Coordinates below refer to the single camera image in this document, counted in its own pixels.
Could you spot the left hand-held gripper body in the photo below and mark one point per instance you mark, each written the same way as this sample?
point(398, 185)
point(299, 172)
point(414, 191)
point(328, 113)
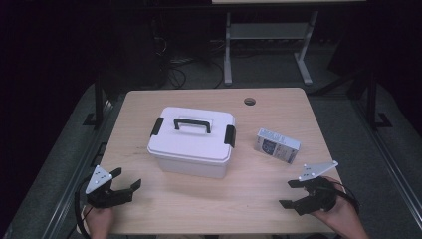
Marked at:
point(103, 197)

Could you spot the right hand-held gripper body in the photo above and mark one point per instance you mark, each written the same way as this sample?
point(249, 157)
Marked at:
point(318, 195)

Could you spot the blue and white carton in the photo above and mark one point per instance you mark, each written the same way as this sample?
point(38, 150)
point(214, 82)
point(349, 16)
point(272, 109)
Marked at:
point(277, 146)

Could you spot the white plastic storage box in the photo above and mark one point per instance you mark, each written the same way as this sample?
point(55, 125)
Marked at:
point(192, 170)

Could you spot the white storage box lid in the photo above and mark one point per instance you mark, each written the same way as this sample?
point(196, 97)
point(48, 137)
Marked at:
point(185, 142)

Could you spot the person's left hand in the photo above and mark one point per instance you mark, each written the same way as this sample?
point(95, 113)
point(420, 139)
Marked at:
point(99, 222)

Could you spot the person's right hand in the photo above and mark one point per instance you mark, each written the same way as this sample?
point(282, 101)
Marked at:
point(345, 215)

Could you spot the dark round table grommet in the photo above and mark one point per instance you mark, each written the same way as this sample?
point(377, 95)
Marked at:
point(250, 101)

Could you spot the silver floor rail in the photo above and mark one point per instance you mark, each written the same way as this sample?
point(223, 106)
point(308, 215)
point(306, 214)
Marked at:
point(79, 172)
point(391, 159)

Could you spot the black stand post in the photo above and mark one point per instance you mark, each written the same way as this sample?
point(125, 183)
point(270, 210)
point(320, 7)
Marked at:
point(99, 99)
point(371, 99)

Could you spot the grey metal frame table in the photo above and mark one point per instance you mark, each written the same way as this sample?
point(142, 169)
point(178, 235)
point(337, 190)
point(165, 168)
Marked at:
point(265, 31)

